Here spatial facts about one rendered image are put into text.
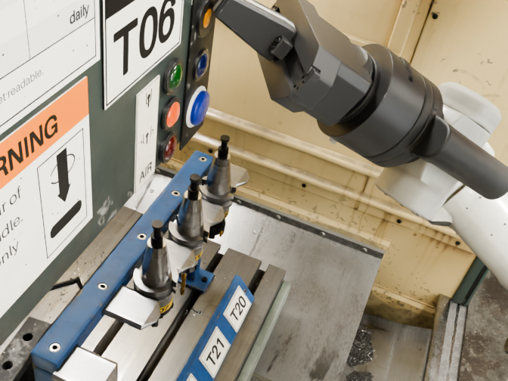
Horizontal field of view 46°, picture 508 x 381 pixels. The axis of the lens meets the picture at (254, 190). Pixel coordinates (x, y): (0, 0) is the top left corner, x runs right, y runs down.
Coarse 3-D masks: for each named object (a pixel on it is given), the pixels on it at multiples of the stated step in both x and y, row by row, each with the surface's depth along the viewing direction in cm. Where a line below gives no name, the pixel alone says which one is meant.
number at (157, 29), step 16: (160, 0) 37; (176, 0) 39; (144, 16) 35; (160, 16) 37; (176, 16) 40; (144, 32) 36; (160, 32) 38; (176, 32) 41; (144, 48) 37; (160, 48) 39; (144, 64) 38
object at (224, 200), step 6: (204, 180) 102; (204, 186) 100; (234, 186) 101; (204, 192) 99; (228, 192) 100; (234, 192) 102; (204, 198) 99; (210, 198) 99; (216, 198) 98; (222, 198) 99; (228, 198) 99; (222, 204) 100; (228, 204) 100
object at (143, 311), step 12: (120, 288) 83; (120, 300) 82; (132, 300) 82; (144, 300) 82; (156, 300) 83; (108, 312) 80; (120, 312) 80; (132, 312) 80; (144, 312) 81; (156, 312) 81; (132, 324) 79; (144, 324) 79
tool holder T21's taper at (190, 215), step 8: (184, 200) 88; (192, 200) 87; (200, 200) 88; (184, 208) 88; (192, 208) 88; (200, 208) 89; (184, 216) 89; (192, 216) 89; (200, 216) 90; (176, 224) 91; (184, 224) 90; (192, 224) 90; (200, 224) 91; (184, 232) 91; (192, 232) 91; (200, 232) 92
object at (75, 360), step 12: (84, 348) 75; (72, 360) 74; (84, 360) 74; (96, 360) 74; (108, 360) 75; (60, 372) 72; (72, 372) 73; (84, 372) 73; (96, 372) 73; (108, 372) 73
